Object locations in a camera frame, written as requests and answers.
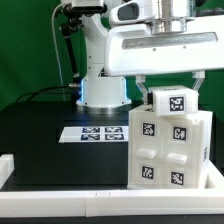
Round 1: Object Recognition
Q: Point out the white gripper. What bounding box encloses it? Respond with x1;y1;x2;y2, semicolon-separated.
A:
105;15;224;105

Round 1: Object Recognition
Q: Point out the white cabinet top block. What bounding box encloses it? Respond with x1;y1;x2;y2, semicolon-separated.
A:
150;85;198;116

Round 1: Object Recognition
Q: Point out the white cabinet door panel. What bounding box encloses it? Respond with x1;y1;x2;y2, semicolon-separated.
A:
163;115;205;189
128;111;163;189

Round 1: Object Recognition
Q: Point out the white cabinet body box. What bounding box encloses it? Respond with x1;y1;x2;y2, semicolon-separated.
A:
129;105;212;189

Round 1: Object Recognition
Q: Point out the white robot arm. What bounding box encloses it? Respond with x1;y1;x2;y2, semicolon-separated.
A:
78;0;224;110

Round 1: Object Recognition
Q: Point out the black cable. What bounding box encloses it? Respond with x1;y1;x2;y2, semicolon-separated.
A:
15;83;83;103

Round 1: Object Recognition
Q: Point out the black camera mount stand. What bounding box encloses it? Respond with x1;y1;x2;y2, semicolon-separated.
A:
60;3;83;83

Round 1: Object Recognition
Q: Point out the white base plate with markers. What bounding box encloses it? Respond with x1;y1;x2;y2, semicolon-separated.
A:
59;126;128;143

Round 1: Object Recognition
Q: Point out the grey rear camera box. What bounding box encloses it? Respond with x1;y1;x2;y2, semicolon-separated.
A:
71;0;107;13

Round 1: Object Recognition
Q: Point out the white cable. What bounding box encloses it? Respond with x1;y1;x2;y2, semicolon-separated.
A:
50;2;73;101

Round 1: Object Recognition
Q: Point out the white U-shaped obstacle frame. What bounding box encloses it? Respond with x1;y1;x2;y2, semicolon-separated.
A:
0;154;224;218

